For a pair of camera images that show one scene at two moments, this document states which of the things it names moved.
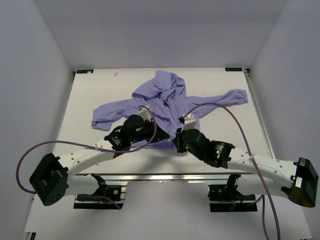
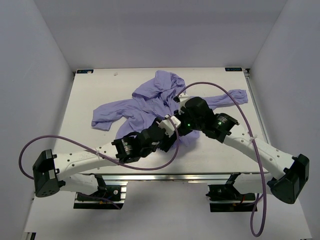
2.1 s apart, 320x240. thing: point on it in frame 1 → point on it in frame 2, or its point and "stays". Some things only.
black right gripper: x=178 y=140 → x=181 y=112
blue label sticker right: x=233 y=69 stays
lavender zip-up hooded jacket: x=164 y=95 stays
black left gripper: x=160 y=135 → x=168 y=141
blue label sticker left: x=84 y=71 stays
